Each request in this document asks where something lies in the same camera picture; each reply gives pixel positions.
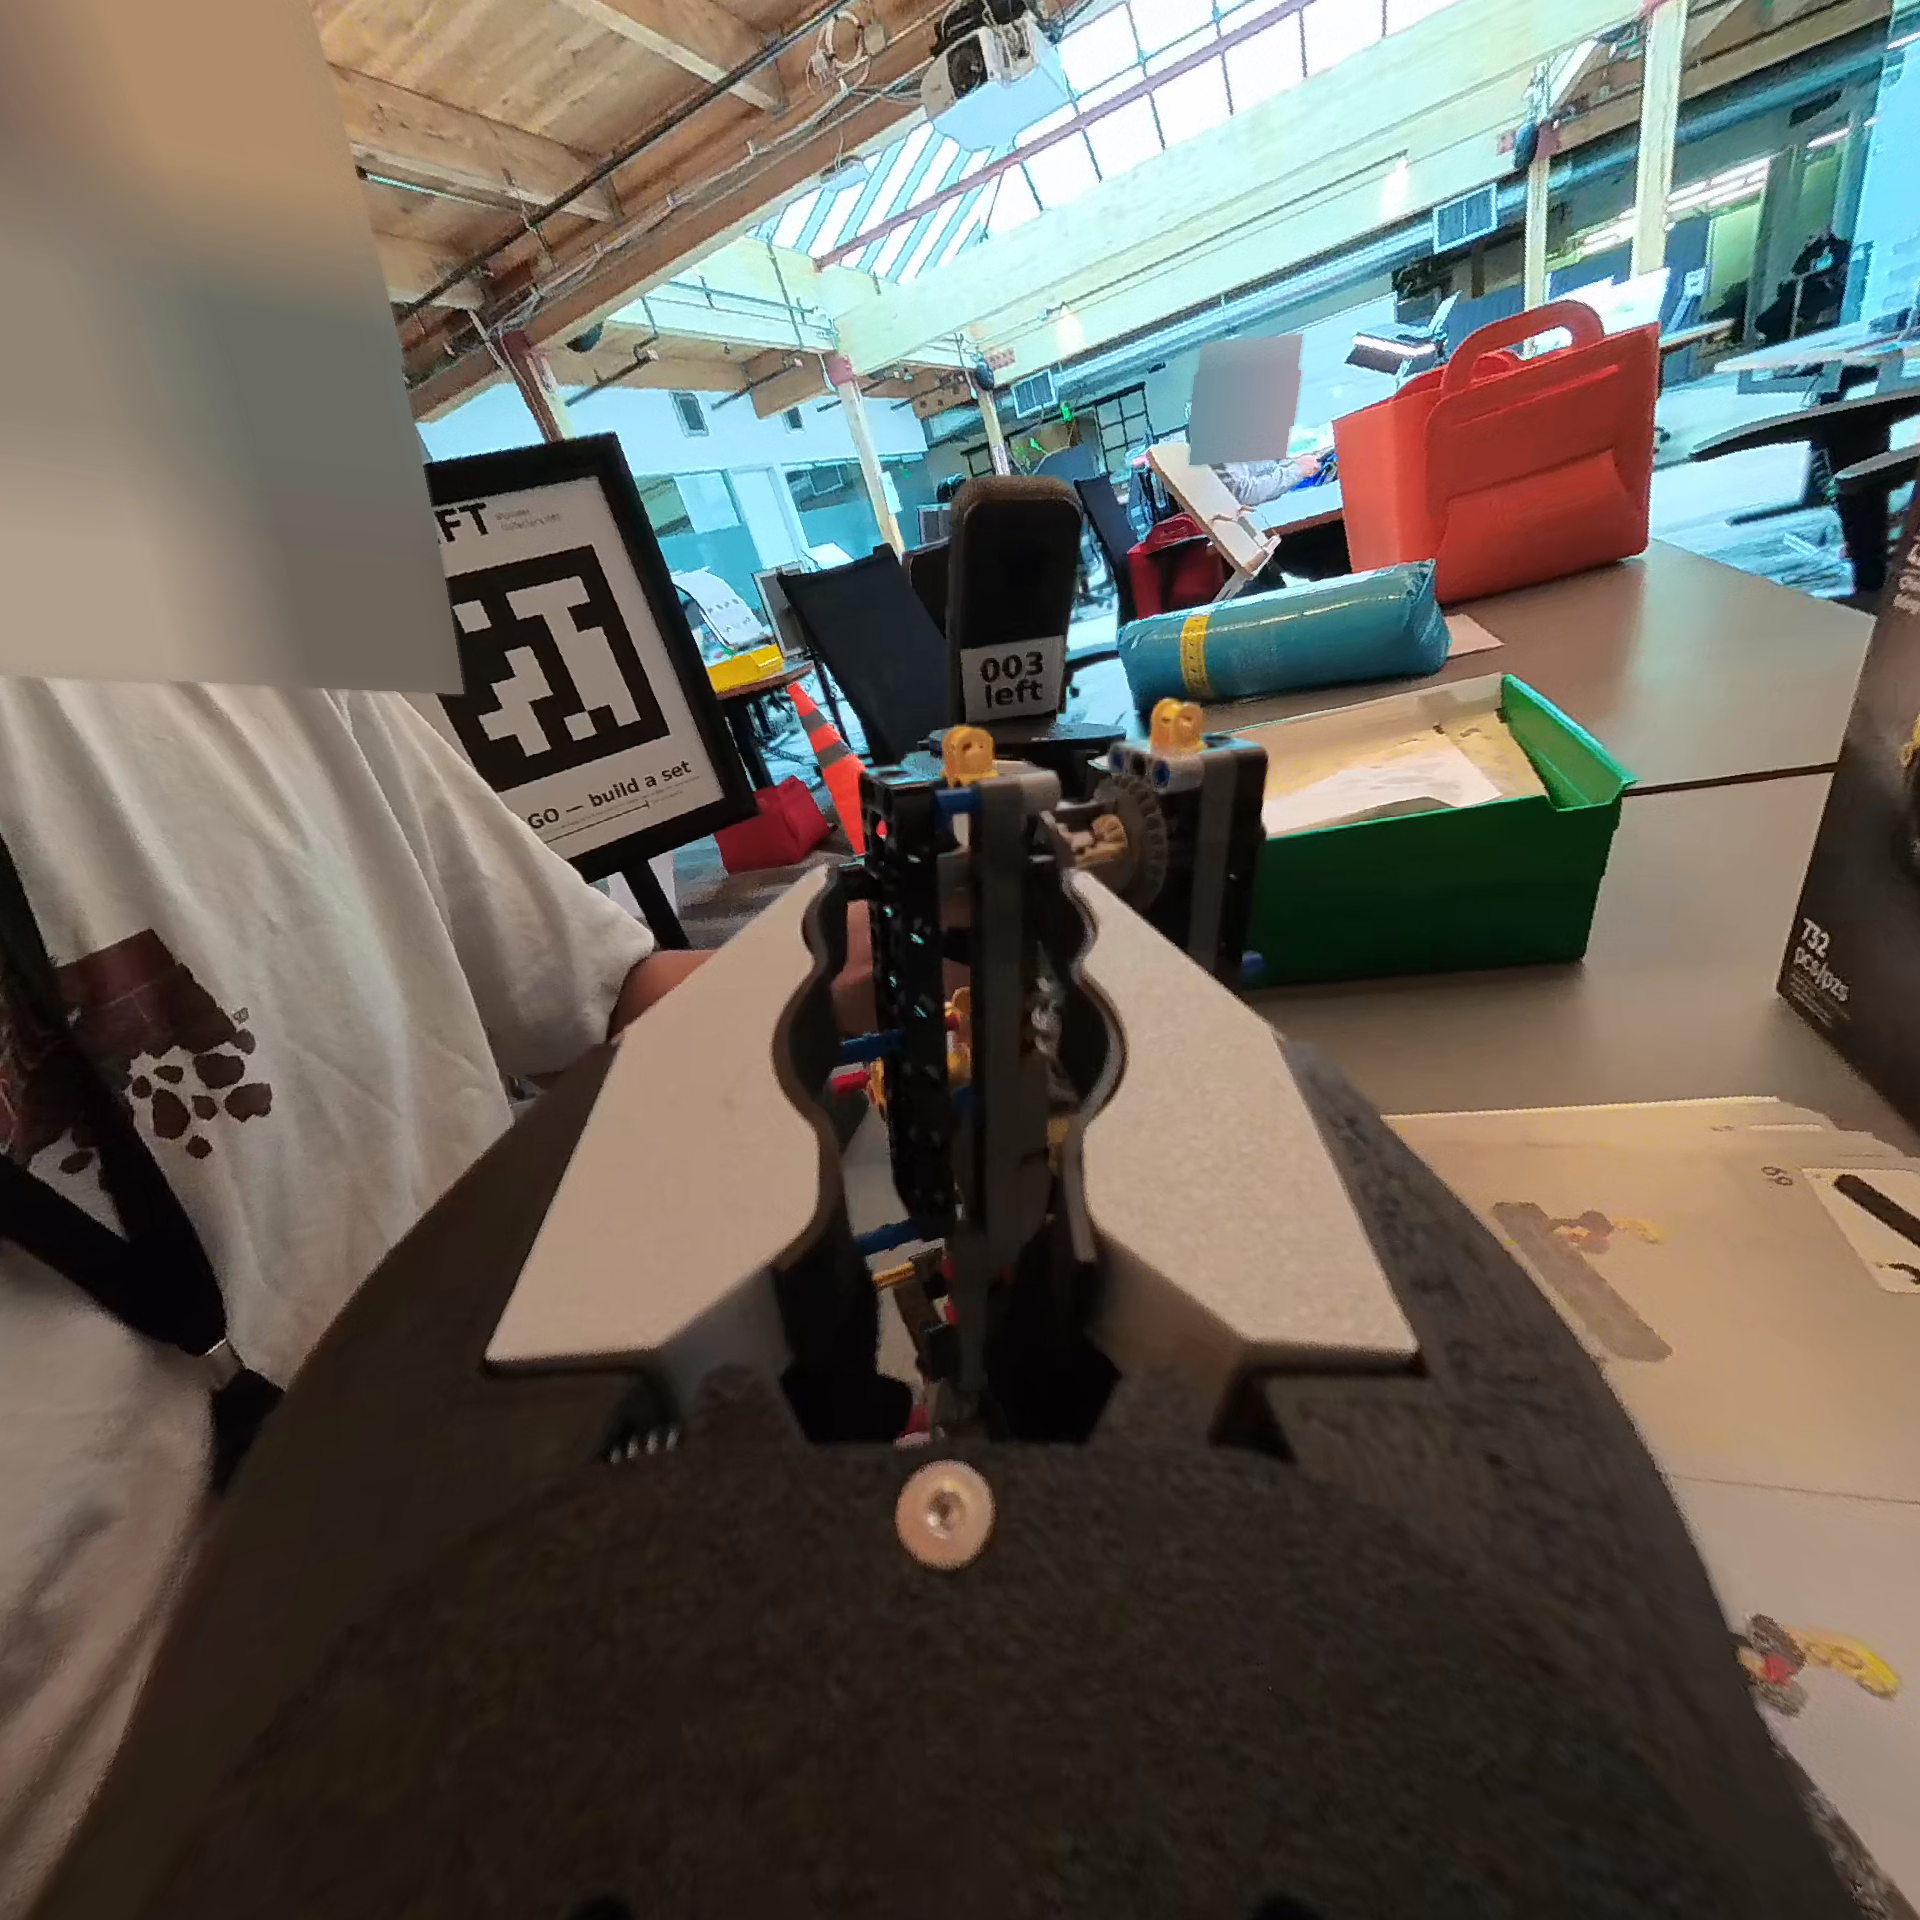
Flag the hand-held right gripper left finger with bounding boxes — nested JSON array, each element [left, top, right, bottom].
[[483, 864, 849, 1375]]

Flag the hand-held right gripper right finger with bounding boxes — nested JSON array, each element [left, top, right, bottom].
[[1055, 871, 1423, 1375]]

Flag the partly built lego car chassis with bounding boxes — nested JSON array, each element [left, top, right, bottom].
[[838, 697, 1274, 1444]]

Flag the person's left forearm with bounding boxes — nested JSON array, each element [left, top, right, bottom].
[[609, 950, 721, 1041]]

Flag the lego set box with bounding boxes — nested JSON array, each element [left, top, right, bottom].
[[1775, 488, 1920, 1135]]

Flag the wooden board on white stand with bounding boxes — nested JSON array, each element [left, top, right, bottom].
[[1147, 441, 1297, 578]]

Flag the orange traffic cone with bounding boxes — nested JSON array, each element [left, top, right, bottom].
[[787, 681, 876, 858]]

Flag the teal rolled bundle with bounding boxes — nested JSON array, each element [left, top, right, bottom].
[[1117, 561, 1454, 711]]

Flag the green plastic bin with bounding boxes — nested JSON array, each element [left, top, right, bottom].
[[1233, 673, 1642, 993]]

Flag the red floor box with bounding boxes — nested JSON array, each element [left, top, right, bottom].
[[713, 777, 834, 876]]

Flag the tan paper bag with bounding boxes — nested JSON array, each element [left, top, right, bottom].
[[1267, 691, 1550, 838]]

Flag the framed black white marker sign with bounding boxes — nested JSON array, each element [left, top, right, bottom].
[[423, 434, 759, 952]]

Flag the white ceiling unit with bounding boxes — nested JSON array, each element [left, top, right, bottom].
[[919, 7, 1074, 153]]

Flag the red bag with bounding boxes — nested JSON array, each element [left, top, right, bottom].
[[1332, 300, 1665, 606]]

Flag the open instruction booklet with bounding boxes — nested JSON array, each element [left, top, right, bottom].
[[1381, 1102, 1920, 1920]]

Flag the black lanyard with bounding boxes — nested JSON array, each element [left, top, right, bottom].
[[0, 839, 287, 1496]]

